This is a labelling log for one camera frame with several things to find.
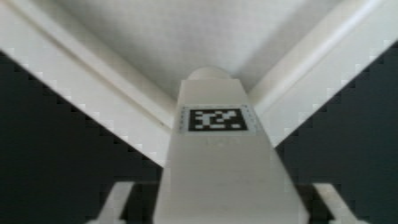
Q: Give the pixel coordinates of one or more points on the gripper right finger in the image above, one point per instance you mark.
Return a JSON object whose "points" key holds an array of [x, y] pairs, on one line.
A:
{"points": [[336, 205]]}

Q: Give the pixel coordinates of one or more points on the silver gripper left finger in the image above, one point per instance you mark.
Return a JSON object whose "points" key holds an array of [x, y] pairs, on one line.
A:
{"points": [[113, 209]]}

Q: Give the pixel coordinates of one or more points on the white desk leg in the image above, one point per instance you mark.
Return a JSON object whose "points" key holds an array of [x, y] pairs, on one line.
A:
{"points": [[226, 185]]}

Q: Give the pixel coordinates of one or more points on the white desk top tray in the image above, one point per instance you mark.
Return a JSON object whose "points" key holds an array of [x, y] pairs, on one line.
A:
{"points": [[113, 49]]}

